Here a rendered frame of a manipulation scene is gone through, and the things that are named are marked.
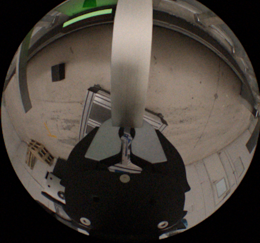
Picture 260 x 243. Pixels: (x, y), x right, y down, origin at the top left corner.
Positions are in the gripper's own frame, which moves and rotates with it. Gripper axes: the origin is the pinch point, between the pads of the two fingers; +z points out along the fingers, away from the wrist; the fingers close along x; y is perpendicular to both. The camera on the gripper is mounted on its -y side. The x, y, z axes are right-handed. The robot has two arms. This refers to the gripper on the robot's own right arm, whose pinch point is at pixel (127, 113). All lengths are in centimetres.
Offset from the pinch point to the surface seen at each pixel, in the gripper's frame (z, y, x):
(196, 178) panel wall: 29, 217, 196
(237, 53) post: 8, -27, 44
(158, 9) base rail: 12.0, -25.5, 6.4
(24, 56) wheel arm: -1.5, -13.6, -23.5
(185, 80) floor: 83, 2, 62
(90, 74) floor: 82, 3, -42
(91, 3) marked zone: 8.2, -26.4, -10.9
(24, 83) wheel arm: -1.3, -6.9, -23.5
